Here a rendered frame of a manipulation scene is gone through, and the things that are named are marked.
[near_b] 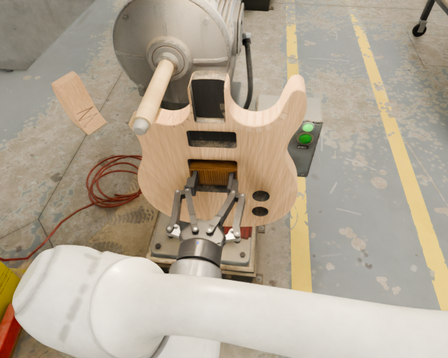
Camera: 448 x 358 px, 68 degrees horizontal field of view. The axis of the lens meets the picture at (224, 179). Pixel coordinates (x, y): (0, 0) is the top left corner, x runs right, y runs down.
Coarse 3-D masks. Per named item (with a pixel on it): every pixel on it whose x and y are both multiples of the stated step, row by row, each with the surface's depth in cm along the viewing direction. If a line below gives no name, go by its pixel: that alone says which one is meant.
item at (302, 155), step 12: (264, 96) 83; (276, 96) 83; (264, 108) 80; (312, 108) 80; (312, 120) 77; (300, 132) 79; (312, 132) 78; (288, 144) 82; (300, 144) 82; (312, 144) 81; (300, 156) 85; (312, 156) 85; (300, 168) 88
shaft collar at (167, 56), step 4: (160, 56) 66; (164, 56) 66; (168, 56) 66; (172, 56) 66; (156, 60) 67; (160, 60) 66; (168, 60) 66; (172, 60) 66; (176, 60) 67; (156, 64) 67; (172, 64) 67; (176, 64) 67; (176, 68) 67
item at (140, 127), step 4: (136, 120) 55; (140, 120) 55; (144, 120) 55; (136, 124) 54; (140, 124) 54; (144, 124) 54; (148, 124) 55; (136, 128) 54; (140, 128) 54; (144, 128) 54; (148, 128) 56; (136, 132) 55; (140, 132) 55; (144, 132) 55
